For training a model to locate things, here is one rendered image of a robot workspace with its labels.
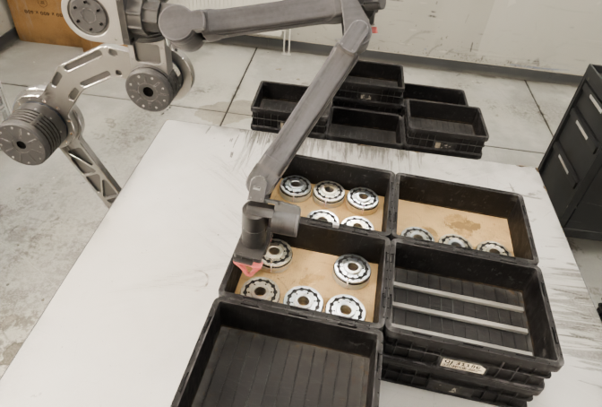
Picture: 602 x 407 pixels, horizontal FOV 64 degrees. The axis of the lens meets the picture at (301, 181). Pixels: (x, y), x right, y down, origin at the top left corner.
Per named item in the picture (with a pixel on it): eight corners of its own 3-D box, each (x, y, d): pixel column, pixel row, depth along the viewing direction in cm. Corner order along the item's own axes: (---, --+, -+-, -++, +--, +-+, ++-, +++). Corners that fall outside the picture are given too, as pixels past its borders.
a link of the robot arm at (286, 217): (257, 174, 110) (252, 174, 101) (306, 183, 109) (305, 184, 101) (248, 225, 110) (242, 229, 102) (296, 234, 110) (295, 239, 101)
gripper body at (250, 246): (272, 232, 115) (274, 211, 110) (261, 264, 108) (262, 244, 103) (246, 226, 116) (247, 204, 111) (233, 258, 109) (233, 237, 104)
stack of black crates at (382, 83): (326, 144, 299) (334, 80, 270) (330, 119, 322) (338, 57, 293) (390, 153, 297) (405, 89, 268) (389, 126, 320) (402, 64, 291)
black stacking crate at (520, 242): (383, 264, 139) (391, 238, 132) (389, 199, 162) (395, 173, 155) (523, 292, 135) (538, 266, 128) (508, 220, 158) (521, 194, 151)
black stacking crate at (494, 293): (376, 357, 117) (384, 331, 109) (383, 265, 139) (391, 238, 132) (544, 394, 112) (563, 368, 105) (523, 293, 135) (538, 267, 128)
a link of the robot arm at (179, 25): (362, -5, 109) (365, -24, 99) (369, 54, 109) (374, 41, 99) (170, 21, 111) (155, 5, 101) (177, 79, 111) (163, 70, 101)
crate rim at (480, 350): (382, 335, 110) (384, 330, 109) (389, 243, 133) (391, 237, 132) (562, 374, 106) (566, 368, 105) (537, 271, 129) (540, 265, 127)
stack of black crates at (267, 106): (249, 176, 270) (250, 108, 241) (260, 145, 293) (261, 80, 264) (319, 186, 268) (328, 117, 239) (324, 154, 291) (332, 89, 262)
